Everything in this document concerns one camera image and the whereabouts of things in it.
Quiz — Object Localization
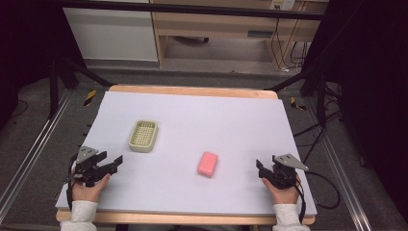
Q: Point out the yellow black floor tape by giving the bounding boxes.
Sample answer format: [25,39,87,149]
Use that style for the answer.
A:
[83,90,97,107]
[290,96,308,112]

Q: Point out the wooden table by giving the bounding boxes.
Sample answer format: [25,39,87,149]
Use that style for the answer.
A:
[55,84,318,226]

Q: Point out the metal floor rail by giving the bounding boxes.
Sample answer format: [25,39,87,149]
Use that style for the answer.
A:
[0,89,74,223]
[305,95,375,231]

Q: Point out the black metal stand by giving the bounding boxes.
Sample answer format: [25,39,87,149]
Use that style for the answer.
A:
[47,57,114,120]
[264,67,329,127]

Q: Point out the beige slotted soap dish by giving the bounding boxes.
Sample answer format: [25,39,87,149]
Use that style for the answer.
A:
[128,119,160,154]

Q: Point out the black floor cables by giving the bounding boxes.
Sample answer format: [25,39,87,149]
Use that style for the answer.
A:
[293,82,344,163]

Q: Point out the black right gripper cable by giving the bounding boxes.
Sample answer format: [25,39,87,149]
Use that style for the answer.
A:
[288,170,342,224]

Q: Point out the person's right hand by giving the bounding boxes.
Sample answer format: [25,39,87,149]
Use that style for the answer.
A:
[261,177,301,206]

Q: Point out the cables under wooden desk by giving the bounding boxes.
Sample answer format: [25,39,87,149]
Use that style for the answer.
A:
[269,18,310,71]

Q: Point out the black curtain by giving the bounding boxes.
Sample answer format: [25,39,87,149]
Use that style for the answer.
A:
[0,0,85,130]
[307,0,408,223]

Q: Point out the white power strip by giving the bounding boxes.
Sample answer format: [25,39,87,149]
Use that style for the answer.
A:
[269,0,295,11]

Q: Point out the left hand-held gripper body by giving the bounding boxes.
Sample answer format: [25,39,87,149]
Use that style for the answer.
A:
[73,145,107,188]

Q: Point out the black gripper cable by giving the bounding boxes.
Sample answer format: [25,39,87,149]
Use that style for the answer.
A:
[64,156,79,212]
[288,170,342,224]

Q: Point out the black metal frame bar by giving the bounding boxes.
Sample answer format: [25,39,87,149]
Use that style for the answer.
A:
[57,0,325,21]

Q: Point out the person's left hand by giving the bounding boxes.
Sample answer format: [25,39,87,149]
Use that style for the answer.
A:
[70,172,112,203]

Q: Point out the pink soap bar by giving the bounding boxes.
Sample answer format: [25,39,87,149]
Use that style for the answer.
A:
[196,151,219,178]

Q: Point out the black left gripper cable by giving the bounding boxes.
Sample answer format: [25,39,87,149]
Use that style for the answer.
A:
[64,156,79,212]

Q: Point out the light wooden desk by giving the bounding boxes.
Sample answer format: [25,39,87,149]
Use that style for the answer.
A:
[149,0,329,71]

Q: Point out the white foam mat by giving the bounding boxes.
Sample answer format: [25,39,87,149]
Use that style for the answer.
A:
[54,90,319,217]

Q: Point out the white cabinet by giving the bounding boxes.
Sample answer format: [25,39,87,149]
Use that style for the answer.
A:
[63,7,159,63]

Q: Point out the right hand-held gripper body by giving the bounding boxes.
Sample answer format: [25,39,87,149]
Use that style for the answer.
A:
[268,153,310,191]

